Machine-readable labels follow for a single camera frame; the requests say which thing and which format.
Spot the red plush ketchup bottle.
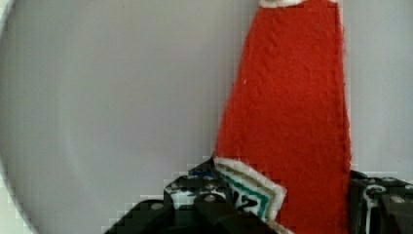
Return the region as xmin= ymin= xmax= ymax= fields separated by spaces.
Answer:
xmin=214 ymin=0 xmax=351 ymax=234

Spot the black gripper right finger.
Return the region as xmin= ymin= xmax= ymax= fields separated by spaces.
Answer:
xmin=349 ymin=171 xmax=413 ymax=234

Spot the grey round plate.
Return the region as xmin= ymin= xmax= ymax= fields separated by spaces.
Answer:
xmin=1 ymin=0 xmax=412 ymax=234

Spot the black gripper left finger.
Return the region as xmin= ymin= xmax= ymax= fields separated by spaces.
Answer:
xmin=164 ymin=158 xmax=242 ymax=215

